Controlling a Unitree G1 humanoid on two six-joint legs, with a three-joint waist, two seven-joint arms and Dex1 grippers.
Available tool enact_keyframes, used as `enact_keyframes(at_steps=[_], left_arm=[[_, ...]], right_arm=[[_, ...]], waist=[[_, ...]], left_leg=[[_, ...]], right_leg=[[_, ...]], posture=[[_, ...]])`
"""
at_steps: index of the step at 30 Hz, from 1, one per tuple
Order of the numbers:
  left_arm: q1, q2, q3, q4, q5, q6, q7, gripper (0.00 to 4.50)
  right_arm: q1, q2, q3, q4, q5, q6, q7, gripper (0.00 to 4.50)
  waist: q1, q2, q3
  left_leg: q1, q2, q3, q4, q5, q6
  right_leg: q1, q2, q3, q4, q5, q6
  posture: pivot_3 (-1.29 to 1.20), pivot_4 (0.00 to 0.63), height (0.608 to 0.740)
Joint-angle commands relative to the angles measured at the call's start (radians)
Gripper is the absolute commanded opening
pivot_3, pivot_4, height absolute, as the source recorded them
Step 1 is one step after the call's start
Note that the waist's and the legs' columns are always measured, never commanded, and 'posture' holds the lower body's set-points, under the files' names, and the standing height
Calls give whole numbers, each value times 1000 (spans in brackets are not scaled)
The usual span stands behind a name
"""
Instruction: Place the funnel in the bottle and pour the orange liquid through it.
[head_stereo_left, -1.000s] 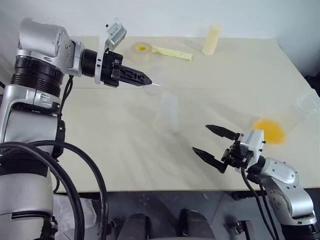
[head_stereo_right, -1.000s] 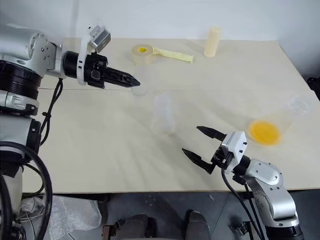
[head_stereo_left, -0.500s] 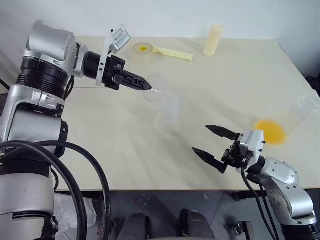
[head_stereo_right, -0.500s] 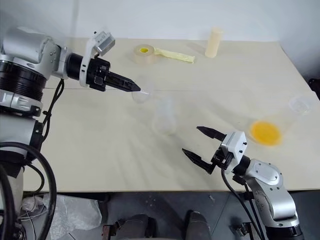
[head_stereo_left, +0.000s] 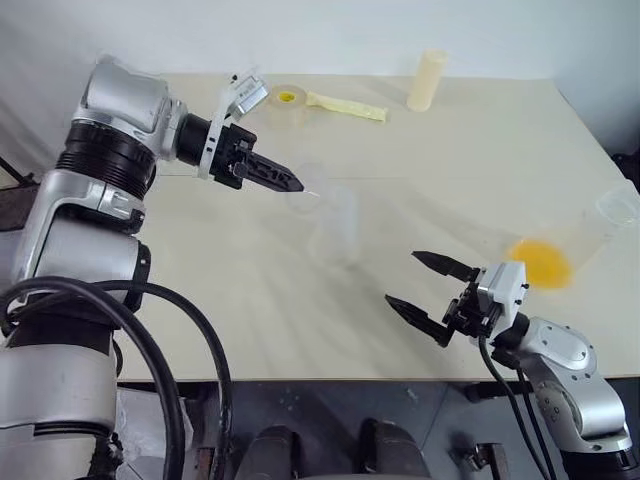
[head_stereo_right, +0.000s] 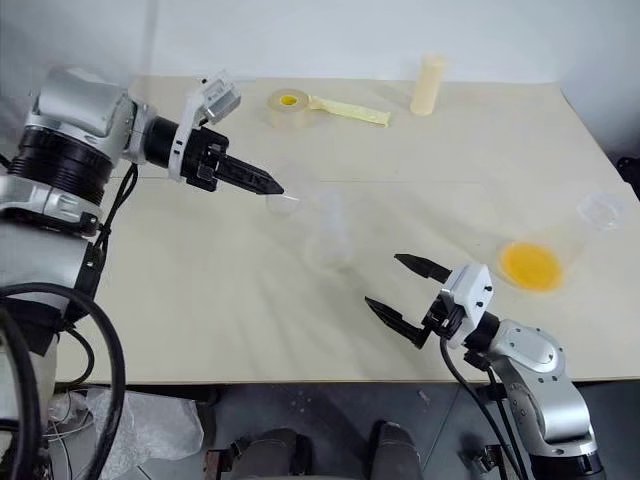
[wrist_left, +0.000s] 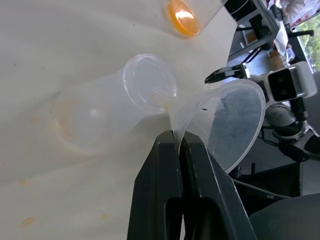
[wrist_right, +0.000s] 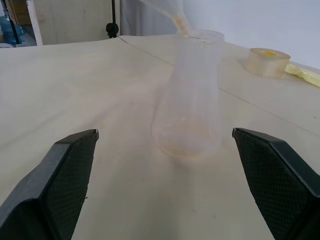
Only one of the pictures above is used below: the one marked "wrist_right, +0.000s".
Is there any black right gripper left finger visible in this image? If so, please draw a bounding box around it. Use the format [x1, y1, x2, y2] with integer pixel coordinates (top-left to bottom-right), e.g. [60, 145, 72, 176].
[0, 128, 100, 240]

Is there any white shelf frame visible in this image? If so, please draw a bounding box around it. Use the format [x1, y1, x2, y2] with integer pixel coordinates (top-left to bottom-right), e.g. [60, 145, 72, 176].
[24, 0, 44, 47]

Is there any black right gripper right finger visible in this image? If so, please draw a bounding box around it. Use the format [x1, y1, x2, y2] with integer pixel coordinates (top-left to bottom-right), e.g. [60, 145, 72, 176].
[231, 127, 320, 240]

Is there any clear tape roll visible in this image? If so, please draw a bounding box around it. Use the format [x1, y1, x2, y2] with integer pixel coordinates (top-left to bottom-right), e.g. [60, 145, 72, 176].
[245, 47, 291, 79]

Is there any black clamp stand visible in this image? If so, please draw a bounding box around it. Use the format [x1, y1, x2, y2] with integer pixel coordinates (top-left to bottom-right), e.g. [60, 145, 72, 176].
[105, 0, 120, 39]

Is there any blue water jug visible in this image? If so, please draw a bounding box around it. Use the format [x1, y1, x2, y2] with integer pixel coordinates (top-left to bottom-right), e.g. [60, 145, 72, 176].
[0, 14, 28, 48]

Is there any clear glass conical flask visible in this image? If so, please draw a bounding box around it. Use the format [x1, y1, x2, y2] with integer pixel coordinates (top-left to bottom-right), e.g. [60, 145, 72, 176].
[150, 29, 225, 161]

